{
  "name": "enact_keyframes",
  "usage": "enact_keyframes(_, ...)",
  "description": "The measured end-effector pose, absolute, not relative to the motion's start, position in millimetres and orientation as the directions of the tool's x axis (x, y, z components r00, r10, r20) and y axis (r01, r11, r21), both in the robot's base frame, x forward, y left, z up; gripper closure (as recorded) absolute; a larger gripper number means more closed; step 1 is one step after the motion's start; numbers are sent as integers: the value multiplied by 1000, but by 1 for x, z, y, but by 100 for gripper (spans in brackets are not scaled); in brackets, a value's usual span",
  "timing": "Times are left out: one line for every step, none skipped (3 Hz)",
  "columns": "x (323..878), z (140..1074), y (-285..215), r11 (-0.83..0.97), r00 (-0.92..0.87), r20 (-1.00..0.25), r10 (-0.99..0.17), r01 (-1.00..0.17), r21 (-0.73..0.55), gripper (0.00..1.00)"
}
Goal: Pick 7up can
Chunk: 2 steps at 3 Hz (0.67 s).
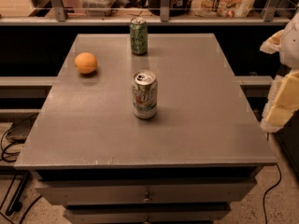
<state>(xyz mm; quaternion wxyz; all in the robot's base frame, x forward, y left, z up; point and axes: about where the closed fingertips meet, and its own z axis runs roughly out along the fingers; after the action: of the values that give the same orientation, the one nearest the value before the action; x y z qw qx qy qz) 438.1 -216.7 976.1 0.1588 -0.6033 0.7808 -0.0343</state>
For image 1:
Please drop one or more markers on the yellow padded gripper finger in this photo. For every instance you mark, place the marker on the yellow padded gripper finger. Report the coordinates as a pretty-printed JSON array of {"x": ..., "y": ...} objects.
[
  {"x": 272, "y": 44},
  {"x": 283, "y": 102}
]

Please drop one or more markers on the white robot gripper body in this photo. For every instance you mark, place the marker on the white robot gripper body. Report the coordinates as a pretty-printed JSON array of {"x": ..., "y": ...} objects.
[{"x": 291, "y": 48}]

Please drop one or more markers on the white 7up can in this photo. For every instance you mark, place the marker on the white 7up can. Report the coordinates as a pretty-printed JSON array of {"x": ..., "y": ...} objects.
[{"x": 144, "y": 90}]

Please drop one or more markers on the green soda can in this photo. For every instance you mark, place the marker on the green soda can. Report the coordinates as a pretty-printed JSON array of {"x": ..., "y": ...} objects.
[{"x": 139, "y": 36}]

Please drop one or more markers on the snack bag on shelf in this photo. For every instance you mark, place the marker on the snack bag on shelf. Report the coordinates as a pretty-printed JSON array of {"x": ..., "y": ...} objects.
[{"x": 224, "y": 8}]

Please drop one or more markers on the grey drawer cabinet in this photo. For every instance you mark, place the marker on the grey drawer cabinet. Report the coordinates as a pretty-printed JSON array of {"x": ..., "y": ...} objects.
[{"x": 203, "y": 127}]

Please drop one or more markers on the clear plastic container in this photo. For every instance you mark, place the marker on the clear plastic container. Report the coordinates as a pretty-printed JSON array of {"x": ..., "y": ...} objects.
[{"x": 97, "y": 7}]

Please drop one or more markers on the orange fruit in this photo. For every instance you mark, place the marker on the orange fruit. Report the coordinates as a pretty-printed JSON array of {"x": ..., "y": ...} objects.
[{"x": 86, "y": 63}]

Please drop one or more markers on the upper drawer with knob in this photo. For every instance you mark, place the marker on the upper drawer with knob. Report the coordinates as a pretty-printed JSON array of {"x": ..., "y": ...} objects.
[{"x": 145, "y": 191}]

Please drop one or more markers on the lower drawer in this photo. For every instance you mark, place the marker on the lower drawer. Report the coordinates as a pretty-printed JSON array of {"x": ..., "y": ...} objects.
[{"x": 140, "y": 214}]

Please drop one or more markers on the grey power adapter box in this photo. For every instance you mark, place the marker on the grey power adapter box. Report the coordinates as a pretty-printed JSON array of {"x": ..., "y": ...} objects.
[{"x": 19, "y": 130}]

